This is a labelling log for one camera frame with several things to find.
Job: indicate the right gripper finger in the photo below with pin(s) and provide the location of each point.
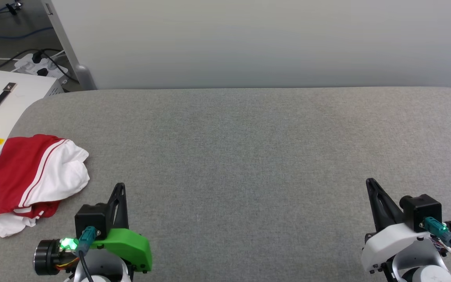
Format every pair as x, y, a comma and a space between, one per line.
382, 207

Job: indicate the red and white garment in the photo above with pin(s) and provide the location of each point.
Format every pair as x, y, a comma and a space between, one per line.
26, 172

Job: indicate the white partition panel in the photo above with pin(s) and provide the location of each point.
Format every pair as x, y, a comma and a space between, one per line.
249, 43

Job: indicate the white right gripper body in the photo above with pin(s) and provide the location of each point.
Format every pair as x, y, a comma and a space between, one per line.
394, 243

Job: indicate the black power plug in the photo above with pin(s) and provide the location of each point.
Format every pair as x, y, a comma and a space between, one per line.
36, 58

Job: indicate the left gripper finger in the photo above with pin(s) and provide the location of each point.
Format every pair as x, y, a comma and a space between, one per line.
119, 207

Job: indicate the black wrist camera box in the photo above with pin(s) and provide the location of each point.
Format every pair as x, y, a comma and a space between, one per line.
90, 219
419, 209

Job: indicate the white power strip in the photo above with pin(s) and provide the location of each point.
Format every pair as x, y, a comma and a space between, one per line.
27, 64

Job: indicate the white metal equipment box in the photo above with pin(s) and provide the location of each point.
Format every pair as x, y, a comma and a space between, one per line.
22, 98

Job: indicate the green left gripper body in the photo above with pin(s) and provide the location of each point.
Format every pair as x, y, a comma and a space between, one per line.
129, 244

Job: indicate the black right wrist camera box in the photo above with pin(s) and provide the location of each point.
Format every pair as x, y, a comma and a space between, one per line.
419, 209

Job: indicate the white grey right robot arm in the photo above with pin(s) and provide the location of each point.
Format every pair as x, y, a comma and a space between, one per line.
417, 266

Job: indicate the small black clamp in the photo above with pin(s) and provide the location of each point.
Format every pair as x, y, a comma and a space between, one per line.
13, 8

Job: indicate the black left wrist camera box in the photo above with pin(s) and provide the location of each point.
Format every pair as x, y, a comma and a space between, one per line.
90, 219

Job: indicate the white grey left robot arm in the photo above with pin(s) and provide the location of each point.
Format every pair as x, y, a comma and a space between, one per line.
104, 266

